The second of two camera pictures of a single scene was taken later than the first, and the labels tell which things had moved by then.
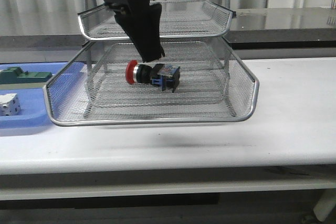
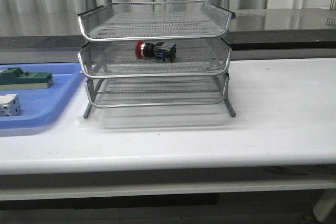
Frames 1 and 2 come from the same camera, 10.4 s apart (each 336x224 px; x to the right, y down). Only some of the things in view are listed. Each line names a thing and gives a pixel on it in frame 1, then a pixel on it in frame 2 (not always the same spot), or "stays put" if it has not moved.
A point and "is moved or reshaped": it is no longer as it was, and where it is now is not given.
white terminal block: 10,105 stays put
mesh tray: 178,20 stays put
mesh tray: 92,86 is moved or reshaped
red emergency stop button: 167,75 → 167,51
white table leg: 325,204 stays put
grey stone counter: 255,29 stays put
